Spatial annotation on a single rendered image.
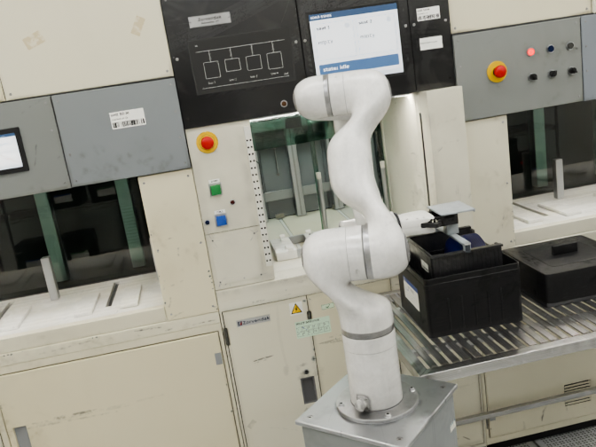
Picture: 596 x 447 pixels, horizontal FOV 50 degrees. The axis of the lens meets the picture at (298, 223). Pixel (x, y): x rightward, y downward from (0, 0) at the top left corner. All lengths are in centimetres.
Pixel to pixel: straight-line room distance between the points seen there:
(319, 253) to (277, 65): 82
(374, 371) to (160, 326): 91
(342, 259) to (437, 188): 84
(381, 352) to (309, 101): 59
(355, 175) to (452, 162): 78
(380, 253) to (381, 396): 33
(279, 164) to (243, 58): 103
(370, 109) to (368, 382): 61
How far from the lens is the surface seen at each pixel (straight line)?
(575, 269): 200
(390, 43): 210
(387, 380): 146
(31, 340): 221
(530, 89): 228
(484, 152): 223
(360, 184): 139
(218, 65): 200
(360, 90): 149
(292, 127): 253
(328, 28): 205
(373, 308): 140
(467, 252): 179
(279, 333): 218
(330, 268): 135
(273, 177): 295
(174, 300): 211
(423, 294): 179
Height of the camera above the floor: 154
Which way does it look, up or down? 14 degrees down
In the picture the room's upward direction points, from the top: 9 degrees counter-clockwise
